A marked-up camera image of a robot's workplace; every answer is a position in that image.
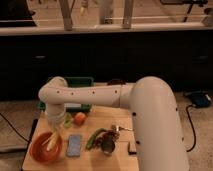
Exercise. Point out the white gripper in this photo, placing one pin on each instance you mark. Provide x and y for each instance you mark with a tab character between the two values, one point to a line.
55	115

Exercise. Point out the yellow banana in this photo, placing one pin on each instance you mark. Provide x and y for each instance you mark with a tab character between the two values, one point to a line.
51	141

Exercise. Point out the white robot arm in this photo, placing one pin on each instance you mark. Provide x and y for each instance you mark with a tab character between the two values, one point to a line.
155	117

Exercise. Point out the red bowl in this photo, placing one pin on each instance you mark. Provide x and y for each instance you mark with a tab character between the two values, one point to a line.
39	152

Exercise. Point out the light green vegetable piece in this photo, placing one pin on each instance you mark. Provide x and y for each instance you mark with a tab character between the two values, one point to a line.
68	121

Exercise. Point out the orange fruit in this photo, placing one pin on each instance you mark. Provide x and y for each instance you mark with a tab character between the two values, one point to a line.
79	118

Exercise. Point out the green plastic bin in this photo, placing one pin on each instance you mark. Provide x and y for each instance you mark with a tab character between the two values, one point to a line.
75	82

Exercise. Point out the blue sponge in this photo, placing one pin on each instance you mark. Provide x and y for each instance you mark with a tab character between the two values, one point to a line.
74	145

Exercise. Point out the green pepper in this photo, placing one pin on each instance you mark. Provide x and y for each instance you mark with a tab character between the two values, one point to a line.
90	141

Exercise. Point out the black foot pedal device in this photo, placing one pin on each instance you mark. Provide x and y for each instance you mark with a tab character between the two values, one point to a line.
200	99

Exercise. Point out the metal cup with handle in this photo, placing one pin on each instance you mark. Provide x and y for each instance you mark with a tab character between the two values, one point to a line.
110	137

